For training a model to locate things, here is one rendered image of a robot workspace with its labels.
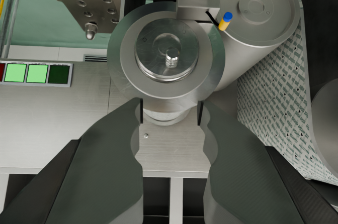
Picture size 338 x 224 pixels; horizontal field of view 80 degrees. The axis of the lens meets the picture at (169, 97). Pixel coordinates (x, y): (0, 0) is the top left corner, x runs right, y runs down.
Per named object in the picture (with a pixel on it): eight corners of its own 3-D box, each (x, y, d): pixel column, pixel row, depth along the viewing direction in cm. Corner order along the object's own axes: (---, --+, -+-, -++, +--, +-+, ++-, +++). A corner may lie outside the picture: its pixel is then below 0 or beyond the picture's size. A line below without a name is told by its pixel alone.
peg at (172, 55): (177, 45, 20) (181, 58, 20) (175, 56, 23) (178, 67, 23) (164, 47, 20) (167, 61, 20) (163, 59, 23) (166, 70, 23)
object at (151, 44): (190, 11, 24) (206, 70, 23) (188, 20, 26) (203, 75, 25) (128, 23, 24) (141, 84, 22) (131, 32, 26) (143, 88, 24)
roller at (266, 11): (296, -31, 29) (305, 48, 26) (233, 48, 54) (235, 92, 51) (212, -35, 28) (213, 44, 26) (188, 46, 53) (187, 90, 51)
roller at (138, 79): (212, 12, 26) (214, 100, 24) (187, 74, 52) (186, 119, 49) (122, 8, 26) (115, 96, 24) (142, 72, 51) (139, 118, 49)
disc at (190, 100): (224, 3, 27) (227, 114, 24) (223, 5, 27) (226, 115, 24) (111, -3, 26) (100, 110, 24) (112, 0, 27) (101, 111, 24)
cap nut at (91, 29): (95, 23, 59) (94, 37, 58) (99, 29, 63) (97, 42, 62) (82, 22, 59) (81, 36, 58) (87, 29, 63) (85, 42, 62)
